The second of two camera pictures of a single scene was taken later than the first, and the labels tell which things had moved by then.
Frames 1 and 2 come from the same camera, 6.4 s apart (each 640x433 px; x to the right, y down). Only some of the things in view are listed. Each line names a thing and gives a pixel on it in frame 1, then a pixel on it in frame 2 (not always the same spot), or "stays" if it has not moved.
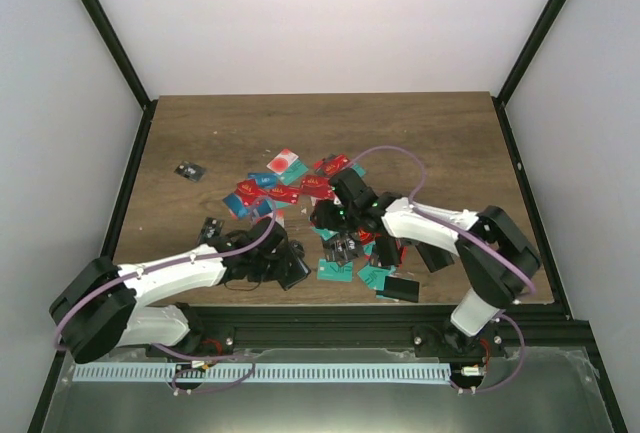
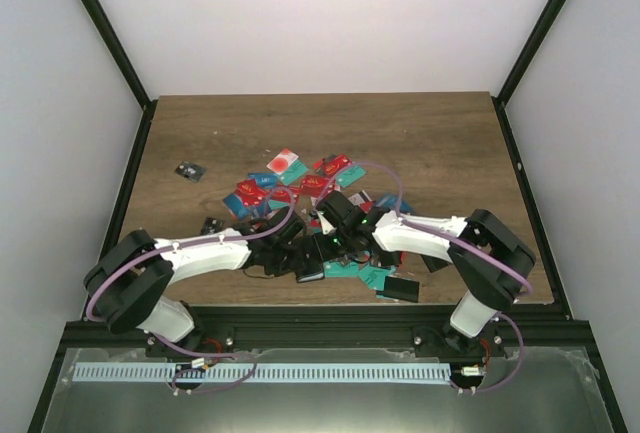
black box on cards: x=400 y=288 stays
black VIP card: x=192 y=171 stays
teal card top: x=293 y=172 stays
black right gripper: x=325 y=218 to x=326 y=254
